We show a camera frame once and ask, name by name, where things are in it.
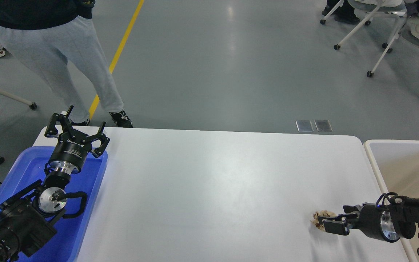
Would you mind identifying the right metal floor plate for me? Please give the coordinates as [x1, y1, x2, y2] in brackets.
[314, 119, 333, 132]

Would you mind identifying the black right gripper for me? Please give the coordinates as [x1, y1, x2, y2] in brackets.
[319, 203, 400, 243]

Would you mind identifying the left metal floor plate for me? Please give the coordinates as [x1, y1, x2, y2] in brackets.
[295, 120, 314, 132]

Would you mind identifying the person in grey trousers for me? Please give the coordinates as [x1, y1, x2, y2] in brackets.
[0, 0, 133, 128]

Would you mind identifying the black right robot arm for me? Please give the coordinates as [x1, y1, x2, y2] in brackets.
[316, 192, 419, 257]

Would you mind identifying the white rolling chair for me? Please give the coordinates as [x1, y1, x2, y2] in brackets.
[320, 0, 408, 78]

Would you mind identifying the brown paper ball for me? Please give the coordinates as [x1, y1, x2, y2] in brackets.
[310, 210, 337, 232]

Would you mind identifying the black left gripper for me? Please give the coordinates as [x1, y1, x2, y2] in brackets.
[45, 106, 110, 174]

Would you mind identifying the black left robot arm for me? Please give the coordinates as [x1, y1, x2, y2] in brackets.
[0, 106, 110, 262]

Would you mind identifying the beige plastic bin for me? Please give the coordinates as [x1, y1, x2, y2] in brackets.
[363, 140, 419, 262]

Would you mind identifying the blue plastic bin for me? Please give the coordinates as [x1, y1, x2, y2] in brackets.
[0, 146, 108, 262]

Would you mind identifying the metal floor plate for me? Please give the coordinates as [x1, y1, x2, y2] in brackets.
[314, 119, 333, 132]
[295, 120, 314, 132]

